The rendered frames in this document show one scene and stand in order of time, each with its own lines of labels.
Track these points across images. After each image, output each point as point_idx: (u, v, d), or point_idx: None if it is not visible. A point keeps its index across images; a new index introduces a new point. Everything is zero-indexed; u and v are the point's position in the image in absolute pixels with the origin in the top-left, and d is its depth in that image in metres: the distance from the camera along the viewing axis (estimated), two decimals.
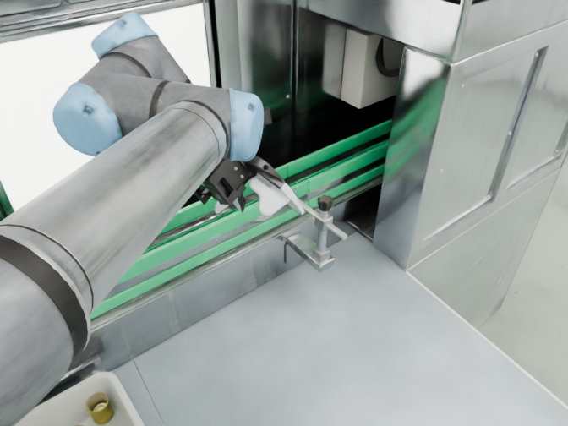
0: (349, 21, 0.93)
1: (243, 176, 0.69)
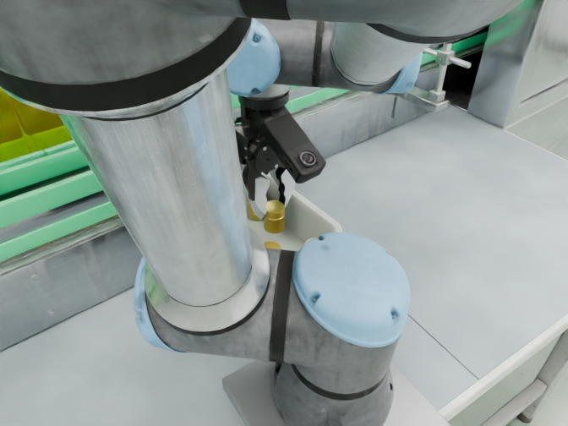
0: None
1: (246, 158, 0.71)
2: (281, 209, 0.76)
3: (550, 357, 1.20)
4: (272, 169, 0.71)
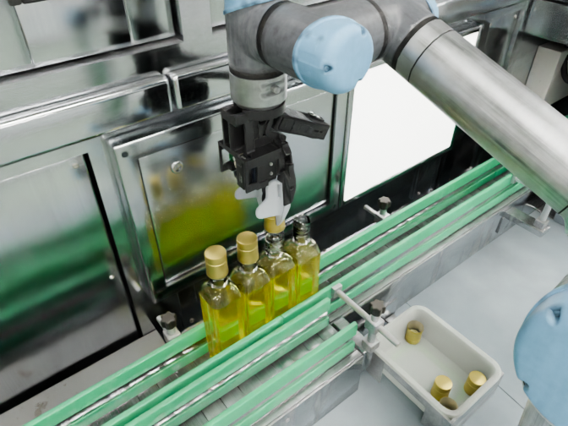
0: None
1: (272, 173, 0.68)
2: None
3: None
4: None
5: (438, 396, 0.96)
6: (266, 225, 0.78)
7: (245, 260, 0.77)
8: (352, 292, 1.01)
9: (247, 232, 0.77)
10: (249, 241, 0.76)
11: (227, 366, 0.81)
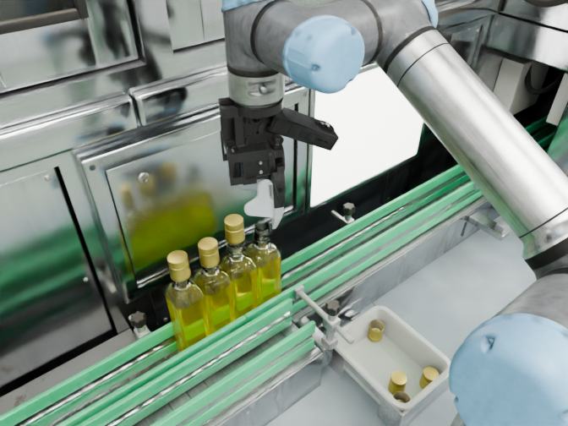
0: (527, 56, 1.27)
1: (261, 172, 0.68)
2: (237, 215, 0.85)
3: None
4: None
5: (394, 390, 1.02)
6: (226, 237, 0.85)
7: (206, 264, 0.84)
8: (316, 292, 1.07)
9: (208, 237, 0.84)
10: (210, 246, 0.82)
11: (192, 362, 0.87)
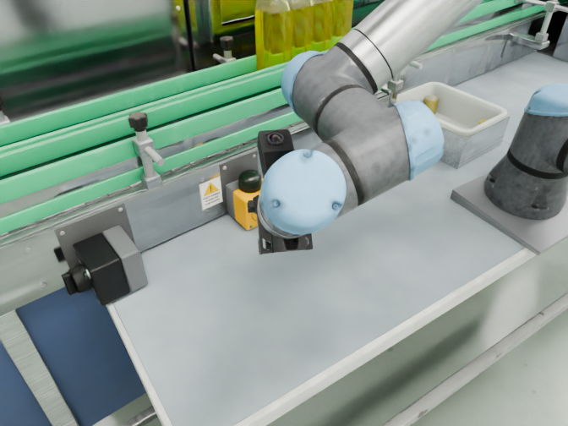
0: None
1: None
2: None
3: None
4: None
5: None
6: None
7: None
8: None
9: None
10: None
11: (278, 73, 0.96)
